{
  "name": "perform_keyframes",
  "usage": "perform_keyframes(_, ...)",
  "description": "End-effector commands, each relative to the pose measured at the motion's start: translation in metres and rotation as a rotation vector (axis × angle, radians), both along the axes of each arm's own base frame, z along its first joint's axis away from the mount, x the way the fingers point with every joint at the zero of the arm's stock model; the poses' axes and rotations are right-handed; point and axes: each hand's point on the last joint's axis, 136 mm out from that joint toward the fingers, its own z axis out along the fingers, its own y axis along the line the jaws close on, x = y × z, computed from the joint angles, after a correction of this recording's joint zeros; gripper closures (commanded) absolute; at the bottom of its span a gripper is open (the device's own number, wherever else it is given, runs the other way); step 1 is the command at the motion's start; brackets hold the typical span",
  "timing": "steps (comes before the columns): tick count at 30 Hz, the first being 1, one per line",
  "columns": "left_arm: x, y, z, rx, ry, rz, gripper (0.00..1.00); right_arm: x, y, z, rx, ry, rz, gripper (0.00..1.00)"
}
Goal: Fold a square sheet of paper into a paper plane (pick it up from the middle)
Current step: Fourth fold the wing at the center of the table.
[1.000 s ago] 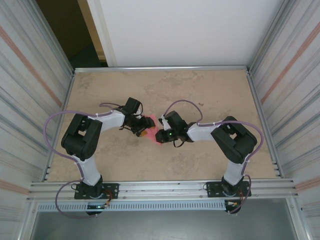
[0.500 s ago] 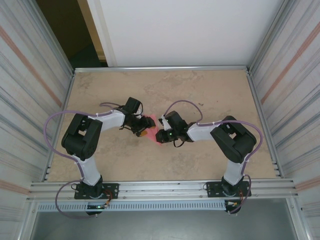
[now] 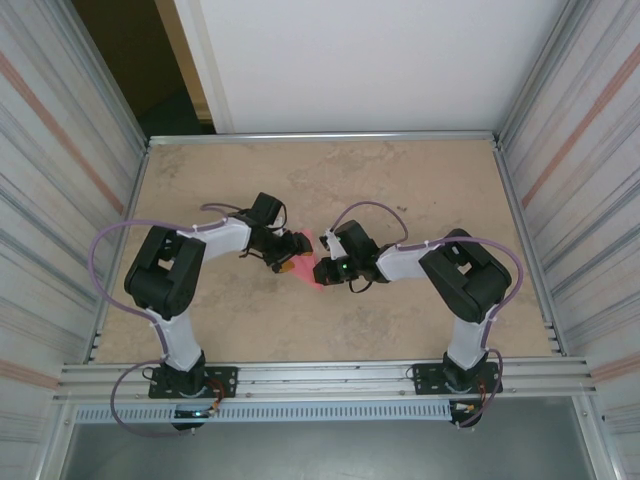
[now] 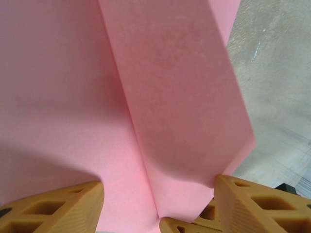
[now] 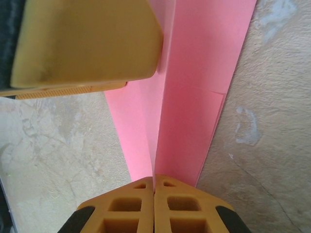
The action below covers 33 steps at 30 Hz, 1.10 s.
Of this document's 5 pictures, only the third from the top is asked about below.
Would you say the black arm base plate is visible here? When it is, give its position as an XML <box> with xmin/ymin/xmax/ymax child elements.
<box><xmin>148</xmin><ymin>366</ymin><xmax>239</xmax><ymax>400</ymax></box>
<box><xmin>412</xmin><ymin>362</ymin><xmax>503</xmax><ymax>396</ymax></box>

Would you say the black base controller box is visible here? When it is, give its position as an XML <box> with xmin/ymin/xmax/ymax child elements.
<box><xmin>448</xmin><ymin>401</ymin><xmax>485</xmax><ymax>431</ymax></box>
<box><xmin>171</xmin><ymin>407</ymin><xmax>216</xmax><ymax>434</ymax></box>

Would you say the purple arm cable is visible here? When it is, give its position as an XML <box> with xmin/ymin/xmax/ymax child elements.
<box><xmin>88</xmin><ymin>202</ymin><xmax>254</xmax><ymax>439</ymax></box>
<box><xmin>331</xmin><ymin>200</ymin><xmax>525</xmax><ymax>431</ymax></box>

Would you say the pink cloth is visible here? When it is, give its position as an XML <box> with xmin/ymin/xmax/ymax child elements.
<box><xmin>292</xmin><ymin>228</ymin><xmax>326</xmax><ymax>294</ymax></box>

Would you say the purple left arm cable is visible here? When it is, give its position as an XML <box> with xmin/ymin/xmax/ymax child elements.
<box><xmin>88</xmin><ymin>202</ymin><xmax>254</xmax><ymax>439</ymax></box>

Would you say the grey slotted cable duct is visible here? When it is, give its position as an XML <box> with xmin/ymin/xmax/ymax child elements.
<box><xmin>73</xmin><ymin>402</ymin><xmax>454</xmax><ymax>424</ymax></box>

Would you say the white door frame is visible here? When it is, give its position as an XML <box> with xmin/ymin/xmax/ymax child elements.
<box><xmin>172</xmin><ymin>0</ymin><xmax>236</xmax><ymax>135</ymax></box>

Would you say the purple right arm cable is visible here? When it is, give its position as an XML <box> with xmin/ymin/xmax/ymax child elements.
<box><xmin>331</xmin><ymin>200</ymin><xmax>525</xmax><ymax>431</ymax></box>

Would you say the aluminium mounting rail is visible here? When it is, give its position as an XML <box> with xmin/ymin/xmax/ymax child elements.
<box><xmin>52</xmin><ymin>355</ymin><xmax>599</xmax><ymax>402</ymax></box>

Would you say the aluminium table edge rail long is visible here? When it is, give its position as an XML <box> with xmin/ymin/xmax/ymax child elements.
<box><xmin>147</xmin><ymin>130</ymin><xmax>501</xmax><ymax>147</ymax></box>

